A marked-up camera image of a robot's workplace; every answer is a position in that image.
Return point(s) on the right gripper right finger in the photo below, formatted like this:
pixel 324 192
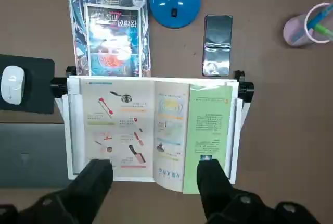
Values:
pixel 221 203

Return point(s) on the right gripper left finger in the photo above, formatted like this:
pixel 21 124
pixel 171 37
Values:
pixel 78 198

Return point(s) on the blue desk lamp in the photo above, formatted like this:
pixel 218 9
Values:
pixel 174 2

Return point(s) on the white folding book stand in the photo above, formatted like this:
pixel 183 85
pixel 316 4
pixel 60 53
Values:
pixel 70 130

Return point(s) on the grey closed laptop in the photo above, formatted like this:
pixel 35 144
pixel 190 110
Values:
pixel 31 153

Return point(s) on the black mouse pad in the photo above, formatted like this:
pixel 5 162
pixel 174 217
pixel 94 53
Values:
pixel 39 86

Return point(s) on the white computer mouse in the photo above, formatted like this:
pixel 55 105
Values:
pixel 13 84

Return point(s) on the black foldable smartphone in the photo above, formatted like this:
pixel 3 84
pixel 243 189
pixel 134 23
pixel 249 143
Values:
pixel 217 44

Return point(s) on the glossy blue comic magazine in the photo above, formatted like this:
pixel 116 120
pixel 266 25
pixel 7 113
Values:
pixel 112 39

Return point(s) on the pink pen cup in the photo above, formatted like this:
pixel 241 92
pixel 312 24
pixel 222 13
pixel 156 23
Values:
pixel 296 31

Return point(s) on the green marker pen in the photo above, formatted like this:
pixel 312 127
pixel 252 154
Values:
pixel 323 29

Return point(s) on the blue marker pen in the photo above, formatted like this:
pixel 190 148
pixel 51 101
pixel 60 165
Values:
pixel 318 15

